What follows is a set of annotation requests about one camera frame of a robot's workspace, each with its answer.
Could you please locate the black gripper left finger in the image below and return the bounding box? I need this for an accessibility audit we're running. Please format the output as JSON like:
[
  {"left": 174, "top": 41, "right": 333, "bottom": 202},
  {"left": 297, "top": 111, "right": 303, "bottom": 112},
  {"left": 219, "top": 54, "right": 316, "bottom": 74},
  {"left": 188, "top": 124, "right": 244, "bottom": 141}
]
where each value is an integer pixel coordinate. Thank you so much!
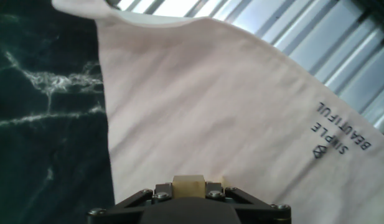
[{"left": 87, "top": 182, "right": 174, "bottom": 224}]

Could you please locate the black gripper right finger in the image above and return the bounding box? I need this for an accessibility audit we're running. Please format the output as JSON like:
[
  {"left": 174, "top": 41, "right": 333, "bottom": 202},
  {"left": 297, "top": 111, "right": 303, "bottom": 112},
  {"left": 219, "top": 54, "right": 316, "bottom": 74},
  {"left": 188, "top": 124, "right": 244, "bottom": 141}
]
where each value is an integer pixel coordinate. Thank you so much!
[{"left": 205, "top": 182, "right": 293, "bottom": 224}]

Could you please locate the marble and pink tablecloth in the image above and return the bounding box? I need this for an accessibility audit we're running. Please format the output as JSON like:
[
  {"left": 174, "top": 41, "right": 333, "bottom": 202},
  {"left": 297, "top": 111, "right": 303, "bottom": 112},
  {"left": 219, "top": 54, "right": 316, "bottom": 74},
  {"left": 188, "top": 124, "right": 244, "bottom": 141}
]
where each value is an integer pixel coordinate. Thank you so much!
[{"left": 0, "top": 0, "right": 384, "bottom": 224}]

